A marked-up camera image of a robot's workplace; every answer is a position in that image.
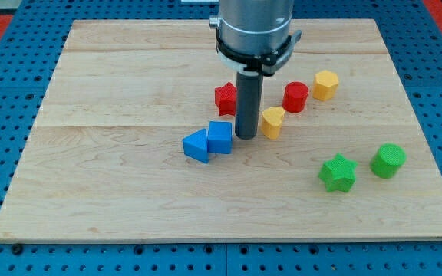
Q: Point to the black and white mounting clamp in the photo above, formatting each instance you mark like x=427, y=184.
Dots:
x=251, y=65

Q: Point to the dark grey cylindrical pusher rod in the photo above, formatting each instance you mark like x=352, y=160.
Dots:
x=248, y=99

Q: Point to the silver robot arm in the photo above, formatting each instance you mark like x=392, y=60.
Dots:
x=253, y=39

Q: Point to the red star block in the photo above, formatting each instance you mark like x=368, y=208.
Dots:
x=225, y=99

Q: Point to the yellow heart block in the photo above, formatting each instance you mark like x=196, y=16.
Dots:
x=272, y=119

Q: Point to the green star block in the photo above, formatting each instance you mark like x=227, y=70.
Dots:
x=338, y=174

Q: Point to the red cylinder block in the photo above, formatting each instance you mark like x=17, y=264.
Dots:
x=295, y=96

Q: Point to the yellow hexagon block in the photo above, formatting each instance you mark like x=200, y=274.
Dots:
x=325, y=85

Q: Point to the blue cube block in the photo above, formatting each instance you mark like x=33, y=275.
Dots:
x=219, y=137

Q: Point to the blue triangle block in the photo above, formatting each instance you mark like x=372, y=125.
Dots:
x=195, y=146

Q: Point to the green cylinder block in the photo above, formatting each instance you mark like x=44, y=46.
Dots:
x=388, y=159

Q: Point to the light wooden board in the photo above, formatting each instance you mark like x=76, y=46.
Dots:
x=104, y=161

